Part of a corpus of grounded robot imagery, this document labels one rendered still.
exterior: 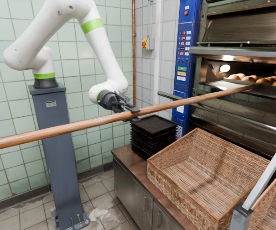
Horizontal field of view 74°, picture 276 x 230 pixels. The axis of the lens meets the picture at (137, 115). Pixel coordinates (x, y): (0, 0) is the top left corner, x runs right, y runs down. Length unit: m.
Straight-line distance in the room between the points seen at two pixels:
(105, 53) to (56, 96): 0.44
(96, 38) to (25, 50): 0.35
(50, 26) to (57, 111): 0.54
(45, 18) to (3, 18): 0.83
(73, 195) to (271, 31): 1.67
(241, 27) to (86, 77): 1.33
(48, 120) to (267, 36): 1.33
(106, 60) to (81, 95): 0.94
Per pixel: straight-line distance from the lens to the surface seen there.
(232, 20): 1.35
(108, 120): 0.67
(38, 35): 1.04
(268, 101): 1.22
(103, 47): 1.04
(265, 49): 1.06
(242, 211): 0.75
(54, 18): 0.98
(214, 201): 1.27
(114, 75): 1.02
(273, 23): 1.23
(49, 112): 1.29
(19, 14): 1.80
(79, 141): 2.08
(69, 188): 1.61
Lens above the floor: 1.45
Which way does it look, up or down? 21 degrees down
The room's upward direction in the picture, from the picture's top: straight up
